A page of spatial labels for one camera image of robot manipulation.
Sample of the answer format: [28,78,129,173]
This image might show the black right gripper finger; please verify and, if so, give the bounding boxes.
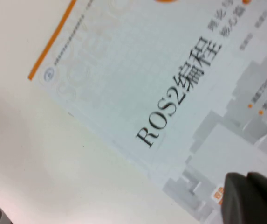
[221,172,267,224]

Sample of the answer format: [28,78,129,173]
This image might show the white orange ROS2 book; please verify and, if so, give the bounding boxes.
[27,0,267,224]

